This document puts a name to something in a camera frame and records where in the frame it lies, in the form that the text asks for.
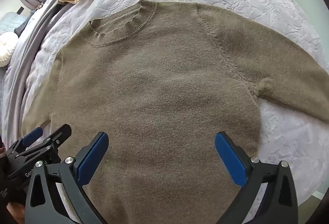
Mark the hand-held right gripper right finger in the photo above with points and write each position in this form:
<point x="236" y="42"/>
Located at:
<point x="231" y="159"/>

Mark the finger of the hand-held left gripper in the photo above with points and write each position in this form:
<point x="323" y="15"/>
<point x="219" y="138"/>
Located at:
<point x="32" y="136"/>
<point x="57" y="135"/>

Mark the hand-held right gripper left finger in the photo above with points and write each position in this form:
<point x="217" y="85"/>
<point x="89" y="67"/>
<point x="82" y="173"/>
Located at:
<point x="92" y="158"/>

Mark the brown knit sweater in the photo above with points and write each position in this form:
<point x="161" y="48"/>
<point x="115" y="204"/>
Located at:
<point x="159" y="85"/>

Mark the white round cushion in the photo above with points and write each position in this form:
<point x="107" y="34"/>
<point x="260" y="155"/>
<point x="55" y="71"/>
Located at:
<point x="7" y="49"/>

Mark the grey bedsheet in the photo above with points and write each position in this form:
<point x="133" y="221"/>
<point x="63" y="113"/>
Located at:
<point x="33" y="33"/>

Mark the dark cloth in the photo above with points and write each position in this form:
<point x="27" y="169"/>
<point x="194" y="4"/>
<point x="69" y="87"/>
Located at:
<point x="21" y="24"/>

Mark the light blue quilted bedding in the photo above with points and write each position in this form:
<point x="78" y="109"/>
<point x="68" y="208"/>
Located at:
<point x="11" y="22"/>

